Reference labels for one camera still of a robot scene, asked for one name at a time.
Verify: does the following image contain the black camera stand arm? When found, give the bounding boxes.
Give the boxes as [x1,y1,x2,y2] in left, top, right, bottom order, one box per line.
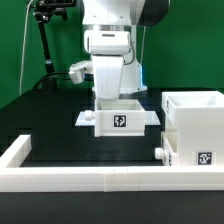
[34,0,77,91]

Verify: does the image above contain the white U-shaped border frame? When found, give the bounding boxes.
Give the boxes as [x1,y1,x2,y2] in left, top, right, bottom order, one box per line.
[0,135,224,192]

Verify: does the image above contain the white front drawer tray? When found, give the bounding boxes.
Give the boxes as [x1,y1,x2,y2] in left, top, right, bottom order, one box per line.
[154,132,177,166]

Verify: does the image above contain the white hanging cable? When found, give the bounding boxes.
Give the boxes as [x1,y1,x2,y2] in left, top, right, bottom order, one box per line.
[18,0,36,96]

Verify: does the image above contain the black cables at base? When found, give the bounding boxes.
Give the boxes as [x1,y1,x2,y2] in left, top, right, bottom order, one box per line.
[32,69,94,90]

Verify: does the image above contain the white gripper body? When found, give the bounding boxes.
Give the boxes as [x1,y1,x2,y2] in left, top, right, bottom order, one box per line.
[69,30,131,100]

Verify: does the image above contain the white drawer tray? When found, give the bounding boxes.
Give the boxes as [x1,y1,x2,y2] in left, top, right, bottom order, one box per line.
[154,132,177,166]
[84,100,145,137]

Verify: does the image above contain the white drawer cabinet box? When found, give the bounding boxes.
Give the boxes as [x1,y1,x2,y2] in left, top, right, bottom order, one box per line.
[161,91,224,166]

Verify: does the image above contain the white marker tag plate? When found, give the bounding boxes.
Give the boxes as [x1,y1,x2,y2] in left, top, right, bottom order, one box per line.
[75,111,160,126]

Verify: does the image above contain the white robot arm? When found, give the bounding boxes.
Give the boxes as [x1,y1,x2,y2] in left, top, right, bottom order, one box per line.
[69,0,170,101]

